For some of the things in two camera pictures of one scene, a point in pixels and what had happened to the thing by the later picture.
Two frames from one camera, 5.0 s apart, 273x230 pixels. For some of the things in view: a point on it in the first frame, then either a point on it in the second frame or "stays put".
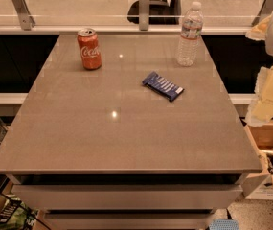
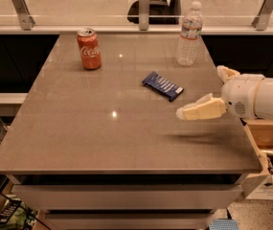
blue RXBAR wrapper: [162, 85] stays put
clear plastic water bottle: [189, 41] stays put
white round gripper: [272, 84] → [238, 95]
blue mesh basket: [224, 224] stays put
